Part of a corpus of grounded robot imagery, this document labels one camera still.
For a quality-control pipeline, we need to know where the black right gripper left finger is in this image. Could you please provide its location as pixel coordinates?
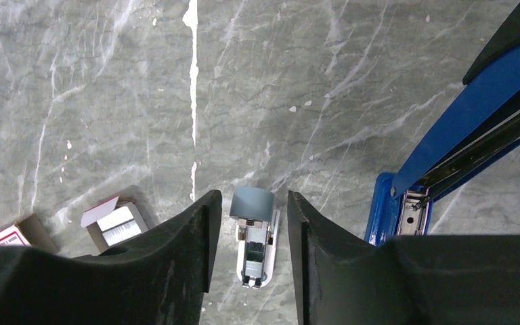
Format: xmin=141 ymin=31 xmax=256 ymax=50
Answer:
xmin=0 ymin=190 xmax=222 ymax=324

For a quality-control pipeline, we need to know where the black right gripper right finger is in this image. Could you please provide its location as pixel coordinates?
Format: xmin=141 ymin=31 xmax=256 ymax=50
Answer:
xmin=287 ymin=192 xmax=520 ymax=324

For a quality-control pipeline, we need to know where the light blue white stapler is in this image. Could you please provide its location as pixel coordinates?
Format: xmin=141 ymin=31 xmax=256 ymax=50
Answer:
xmin=229 ymin=187 xmax=280 ymax=289

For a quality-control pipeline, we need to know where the red white staple box sleeve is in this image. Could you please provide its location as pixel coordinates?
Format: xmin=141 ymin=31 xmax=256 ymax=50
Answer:
xmin=0 ymin=214 xmax=59 ymax=254

